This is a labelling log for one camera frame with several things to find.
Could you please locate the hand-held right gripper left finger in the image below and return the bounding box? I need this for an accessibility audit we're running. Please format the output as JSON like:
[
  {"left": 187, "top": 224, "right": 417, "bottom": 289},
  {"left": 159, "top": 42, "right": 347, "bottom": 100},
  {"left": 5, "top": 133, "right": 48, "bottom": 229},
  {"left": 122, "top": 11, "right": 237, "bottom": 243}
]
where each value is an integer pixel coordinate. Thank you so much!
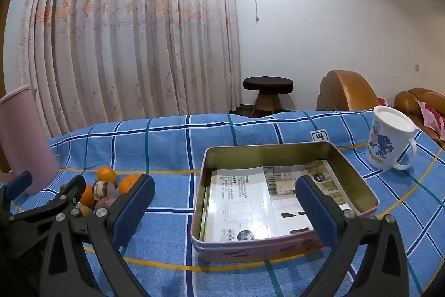
[{"left": 40, "top": 174, "right": 156, "bottom": 297}]

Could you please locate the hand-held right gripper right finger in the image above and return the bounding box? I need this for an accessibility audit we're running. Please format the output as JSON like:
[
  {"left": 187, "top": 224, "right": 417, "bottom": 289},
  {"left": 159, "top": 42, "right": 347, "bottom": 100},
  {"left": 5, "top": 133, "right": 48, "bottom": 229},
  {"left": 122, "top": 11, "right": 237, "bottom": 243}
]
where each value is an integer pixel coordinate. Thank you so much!
[{"left": 295, "top": 175, "right": 411, "bottom": 297}]

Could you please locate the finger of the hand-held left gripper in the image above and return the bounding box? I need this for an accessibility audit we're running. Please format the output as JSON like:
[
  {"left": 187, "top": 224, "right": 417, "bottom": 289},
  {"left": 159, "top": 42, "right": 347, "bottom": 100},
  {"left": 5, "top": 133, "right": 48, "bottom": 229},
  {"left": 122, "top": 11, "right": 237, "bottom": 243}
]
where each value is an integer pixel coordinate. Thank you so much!
[
  {"left": 0, "top": 175, "right": 86, "bottom": 260},
  {"left": 0, "top": 171, "right": 33, "bottom": 211}
]

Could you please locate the orange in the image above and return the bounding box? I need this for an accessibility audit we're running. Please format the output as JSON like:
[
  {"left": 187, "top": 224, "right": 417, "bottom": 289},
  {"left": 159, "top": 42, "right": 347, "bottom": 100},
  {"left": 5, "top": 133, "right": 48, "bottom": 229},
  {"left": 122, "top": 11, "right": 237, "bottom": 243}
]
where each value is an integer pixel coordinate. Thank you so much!
[
  {"left": 118, "top": 175, "right": 141, "bottom": 196},
  {"left": 78, "top": 184, "right": 96, "bottom": 208},
  {"left": 96, "top": 166, "right": 117, "bottom": 183}
]

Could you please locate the pink metal tin box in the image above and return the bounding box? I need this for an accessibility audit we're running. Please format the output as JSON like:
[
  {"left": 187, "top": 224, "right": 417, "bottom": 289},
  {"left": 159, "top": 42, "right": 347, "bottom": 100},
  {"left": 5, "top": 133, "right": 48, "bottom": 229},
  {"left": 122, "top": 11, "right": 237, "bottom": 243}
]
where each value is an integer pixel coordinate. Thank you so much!
[{"left": 191, "top": 140, "right": 379, "bottom": 263}]

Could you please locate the pink kettle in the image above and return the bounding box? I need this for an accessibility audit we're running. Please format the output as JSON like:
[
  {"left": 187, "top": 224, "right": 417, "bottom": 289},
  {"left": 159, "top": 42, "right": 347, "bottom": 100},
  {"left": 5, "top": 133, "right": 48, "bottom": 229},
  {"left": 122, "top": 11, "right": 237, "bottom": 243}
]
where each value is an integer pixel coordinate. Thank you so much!
[{"left": 0, "top": 84, "right": 60, "bottom": 196}]

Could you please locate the printed paper sheet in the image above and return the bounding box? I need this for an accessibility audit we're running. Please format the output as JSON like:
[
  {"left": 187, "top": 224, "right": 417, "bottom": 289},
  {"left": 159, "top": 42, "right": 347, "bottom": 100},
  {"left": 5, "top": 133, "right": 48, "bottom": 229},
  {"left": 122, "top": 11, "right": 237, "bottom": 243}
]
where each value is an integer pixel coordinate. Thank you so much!
[{"left": 205, "top": 159, "right": 353, "bottom": 244}]

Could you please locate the blue plaid blanket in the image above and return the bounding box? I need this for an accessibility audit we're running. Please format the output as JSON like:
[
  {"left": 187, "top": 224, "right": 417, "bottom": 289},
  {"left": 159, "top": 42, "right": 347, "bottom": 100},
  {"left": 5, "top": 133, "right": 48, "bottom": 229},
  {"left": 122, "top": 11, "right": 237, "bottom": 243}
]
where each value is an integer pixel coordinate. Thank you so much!
[{"left": 9, "top": 109, "right": 445, "bottom": 297}]

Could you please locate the white cartoon print mug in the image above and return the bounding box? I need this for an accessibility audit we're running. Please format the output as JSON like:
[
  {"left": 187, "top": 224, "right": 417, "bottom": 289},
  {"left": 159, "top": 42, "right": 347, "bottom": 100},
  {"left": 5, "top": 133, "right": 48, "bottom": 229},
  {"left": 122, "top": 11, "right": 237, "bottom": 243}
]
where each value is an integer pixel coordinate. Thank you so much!
[{"left": 365, "top": 105, "right": 421, "bottom": 171}]

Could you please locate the brown leather armchair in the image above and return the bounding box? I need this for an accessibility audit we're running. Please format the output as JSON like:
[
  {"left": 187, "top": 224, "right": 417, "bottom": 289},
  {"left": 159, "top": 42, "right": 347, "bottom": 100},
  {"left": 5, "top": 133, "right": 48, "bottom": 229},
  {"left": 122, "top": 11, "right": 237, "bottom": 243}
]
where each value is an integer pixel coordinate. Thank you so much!
[{"left": 316, "top": 70, "right": 379, "bottom": 111}]

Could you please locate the round dark stool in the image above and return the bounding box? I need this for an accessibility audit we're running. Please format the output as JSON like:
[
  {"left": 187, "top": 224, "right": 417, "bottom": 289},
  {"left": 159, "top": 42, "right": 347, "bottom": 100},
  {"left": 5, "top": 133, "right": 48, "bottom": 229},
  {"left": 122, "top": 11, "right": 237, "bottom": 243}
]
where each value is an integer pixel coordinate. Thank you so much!
[{"left": 242, "top": 76, "right": 293, "bottom": 118}]

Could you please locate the brown leather sofa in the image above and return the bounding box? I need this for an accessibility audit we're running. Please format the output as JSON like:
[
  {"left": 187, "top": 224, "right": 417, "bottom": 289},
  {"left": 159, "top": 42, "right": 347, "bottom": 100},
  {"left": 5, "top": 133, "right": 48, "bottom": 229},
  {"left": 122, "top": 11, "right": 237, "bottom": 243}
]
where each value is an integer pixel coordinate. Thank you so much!
[{"left": 394, "top": 87, "right": 445, "bottom": 149}]

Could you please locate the pink floral cushion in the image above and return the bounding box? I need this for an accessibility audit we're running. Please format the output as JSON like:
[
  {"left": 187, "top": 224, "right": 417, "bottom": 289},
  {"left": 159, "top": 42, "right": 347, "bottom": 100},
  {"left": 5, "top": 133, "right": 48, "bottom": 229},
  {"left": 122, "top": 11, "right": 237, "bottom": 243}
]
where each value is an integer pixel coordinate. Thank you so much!
[{"left": 417, "top": 100, "right": 445, "bottom": 142}]

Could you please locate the pink floral curtain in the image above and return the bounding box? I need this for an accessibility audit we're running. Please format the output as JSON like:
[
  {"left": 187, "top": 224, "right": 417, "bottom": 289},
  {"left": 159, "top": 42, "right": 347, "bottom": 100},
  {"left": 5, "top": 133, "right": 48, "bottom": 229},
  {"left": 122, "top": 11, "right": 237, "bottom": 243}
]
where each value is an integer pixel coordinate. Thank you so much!
[{"left": 19, "top": 0, "right": 242, "bottom": 139}]

